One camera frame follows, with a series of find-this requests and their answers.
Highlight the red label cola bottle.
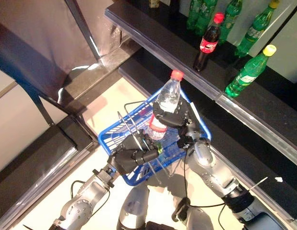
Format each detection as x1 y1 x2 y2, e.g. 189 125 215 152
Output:
192 12 225 72

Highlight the black metal frame post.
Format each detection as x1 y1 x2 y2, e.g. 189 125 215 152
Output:
64 0 105 63

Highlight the blue plastic shopping basket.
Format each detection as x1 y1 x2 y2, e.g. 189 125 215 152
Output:
97 85 213 186

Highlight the brown backdrop sheet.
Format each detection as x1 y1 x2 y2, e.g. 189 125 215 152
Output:
0 0 125 96

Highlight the black angled metal frame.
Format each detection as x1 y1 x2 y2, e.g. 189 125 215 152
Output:
9 79 98 147

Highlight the clear water bottle red cap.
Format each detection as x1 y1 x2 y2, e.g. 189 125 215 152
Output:
145 69 184 141

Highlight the silver robot right leg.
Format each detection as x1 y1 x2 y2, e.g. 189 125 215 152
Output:
171 197 214 230

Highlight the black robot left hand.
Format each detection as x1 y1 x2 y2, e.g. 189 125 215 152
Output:
107 130 163 175

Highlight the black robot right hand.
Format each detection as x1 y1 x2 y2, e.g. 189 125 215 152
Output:
152 100 200 132

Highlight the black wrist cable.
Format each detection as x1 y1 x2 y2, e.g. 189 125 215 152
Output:
70 180 110 218
183 153 227 230

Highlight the dark glossy base plinth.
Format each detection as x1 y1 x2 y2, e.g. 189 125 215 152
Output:
57 38 142 108

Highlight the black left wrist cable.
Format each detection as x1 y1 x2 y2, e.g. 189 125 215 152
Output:
70 180 110 218

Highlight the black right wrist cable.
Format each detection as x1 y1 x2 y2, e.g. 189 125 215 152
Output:
183 153 227 230

